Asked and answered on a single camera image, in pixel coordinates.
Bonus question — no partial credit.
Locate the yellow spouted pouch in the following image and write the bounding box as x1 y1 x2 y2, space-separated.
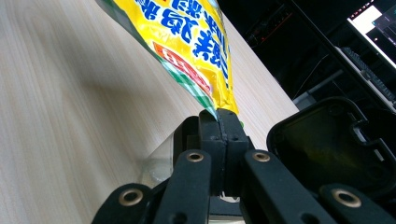
94 0 241 119

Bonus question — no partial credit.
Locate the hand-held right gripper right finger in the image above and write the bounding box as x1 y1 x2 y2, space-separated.
218 108 337 224

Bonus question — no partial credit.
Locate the computer monitor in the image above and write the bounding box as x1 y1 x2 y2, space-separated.
346 0 396 70

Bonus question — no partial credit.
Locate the black keyboard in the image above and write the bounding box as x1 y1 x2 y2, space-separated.
338 46 396 105

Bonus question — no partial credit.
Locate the grey metal bar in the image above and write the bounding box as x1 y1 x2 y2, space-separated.
291 68 345 106

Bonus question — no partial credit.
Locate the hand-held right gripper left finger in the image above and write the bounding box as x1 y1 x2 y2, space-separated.
153 109 226 224

